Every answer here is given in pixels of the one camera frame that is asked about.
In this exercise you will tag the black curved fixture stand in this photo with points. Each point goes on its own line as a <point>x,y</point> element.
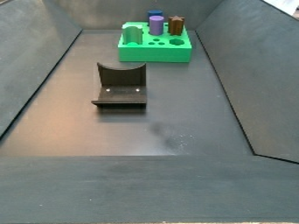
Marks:
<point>121,86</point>

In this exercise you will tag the green shape-sorter base block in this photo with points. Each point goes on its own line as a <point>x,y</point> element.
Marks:
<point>164,48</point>

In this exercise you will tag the purple cylinder peg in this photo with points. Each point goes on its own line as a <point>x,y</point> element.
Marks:
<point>156,25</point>

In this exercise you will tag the brown star peg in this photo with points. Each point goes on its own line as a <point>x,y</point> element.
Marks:
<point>175,25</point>

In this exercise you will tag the blue cylinder peg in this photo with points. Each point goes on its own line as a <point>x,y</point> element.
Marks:
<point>153,13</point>

